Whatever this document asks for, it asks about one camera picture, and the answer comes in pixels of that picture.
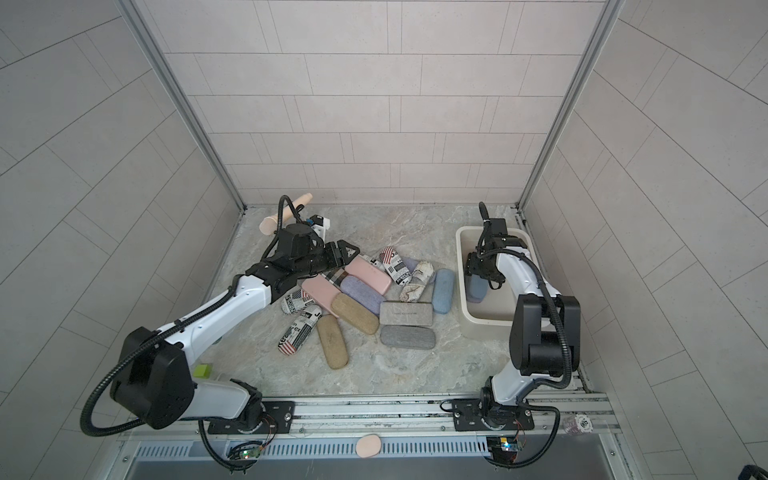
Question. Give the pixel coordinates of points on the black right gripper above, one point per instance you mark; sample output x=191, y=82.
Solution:
x=474, y=265

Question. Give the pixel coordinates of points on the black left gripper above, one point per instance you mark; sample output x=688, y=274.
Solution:
x=340, y=252

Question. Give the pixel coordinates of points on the blue fabric glasses case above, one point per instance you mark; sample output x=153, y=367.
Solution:
x=476, y=289

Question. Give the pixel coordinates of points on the tan fabric glasses case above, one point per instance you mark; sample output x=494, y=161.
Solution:
x=355, y=314

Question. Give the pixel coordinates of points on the light grey rectangular glasses case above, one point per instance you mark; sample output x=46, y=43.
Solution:
x=406, y=314

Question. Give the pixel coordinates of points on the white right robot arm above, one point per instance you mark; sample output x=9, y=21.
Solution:
x=544, y=340

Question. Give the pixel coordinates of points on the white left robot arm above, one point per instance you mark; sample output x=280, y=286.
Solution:
x=152, y=383

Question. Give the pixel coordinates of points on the pink glasses case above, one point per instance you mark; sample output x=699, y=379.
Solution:
x=368, y=273
x=322, y=291

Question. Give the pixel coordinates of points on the brown plaid glasses case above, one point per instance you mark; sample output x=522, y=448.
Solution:
x=336, y=277

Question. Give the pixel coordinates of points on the map print glasses case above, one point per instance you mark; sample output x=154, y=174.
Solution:
x=413, y=290

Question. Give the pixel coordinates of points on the purple glasses case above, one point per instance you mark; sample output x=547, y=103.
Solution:
x=362, y=293
x=411, y=264

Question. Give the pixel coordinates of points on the dark grey glasses case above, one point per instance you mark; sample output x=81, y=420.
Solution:
x=408, y=337

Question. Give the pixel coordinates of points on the beige microphone head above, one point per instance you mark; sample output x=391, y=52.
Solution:
x=287, y=209

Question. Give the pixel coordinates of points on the black microphone stand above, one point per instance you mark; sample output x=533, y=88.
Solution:
x=297, y=214

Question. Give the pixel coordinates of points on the green small block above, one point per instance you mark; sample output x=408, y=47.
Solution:
x=202, y=371

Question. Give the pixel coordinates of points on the pink oval eraser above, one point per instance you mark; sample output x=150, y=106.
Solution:
x=368, y=446

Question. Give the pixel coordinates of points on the left circuit board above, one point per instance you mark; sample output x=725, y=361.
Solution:
x=245, y=452

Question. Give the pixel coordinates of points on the circuit board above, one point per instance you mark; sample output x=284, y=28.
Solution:
x=245, y=452
x=503, y=449

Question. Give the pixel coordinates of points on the right circuit board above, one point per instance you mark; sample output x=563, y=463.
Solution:
x=503, y=449

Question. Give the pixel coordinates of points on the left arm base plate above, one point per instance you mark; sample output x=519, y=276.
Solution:
x=276, y=417

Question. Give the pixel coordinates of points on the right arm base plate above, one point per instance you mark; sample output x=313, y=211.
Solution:
x=479, y=415

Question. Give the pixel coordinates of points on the aluminium rail frame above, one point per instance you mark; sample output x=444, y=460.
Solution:
x=355, y=416

